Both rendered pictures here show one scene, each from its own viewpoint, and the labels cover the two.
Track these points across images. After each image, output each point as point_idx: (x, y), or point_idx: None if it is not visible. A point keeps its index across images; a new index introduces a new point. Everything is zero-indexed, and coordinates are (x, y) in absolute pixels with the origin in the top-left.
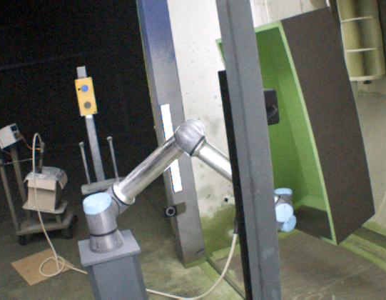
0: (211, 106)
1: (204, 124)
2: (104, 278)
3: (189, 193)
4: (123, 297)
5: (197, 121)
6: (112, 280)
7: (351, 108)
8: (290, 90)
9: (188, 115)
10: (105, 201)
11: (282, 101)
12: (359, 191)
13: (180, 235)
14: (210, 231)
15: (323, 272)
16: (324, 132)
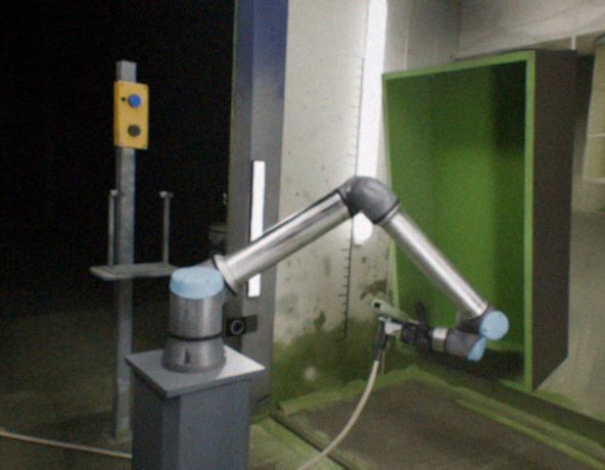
0: (315, 180)
1: (302, 204)
2: (195, 422)
3: (265, 303)
4: (216, 464)
5: None
6: (207, 427)
7: (567, 200)
8: (452, 170)
9: (285, 185)
10: (219, 278)
11: (432, 186)
12: (558, 317)
13: None
14: (282, 367)
15: (466, 445)
16: (541, 223)
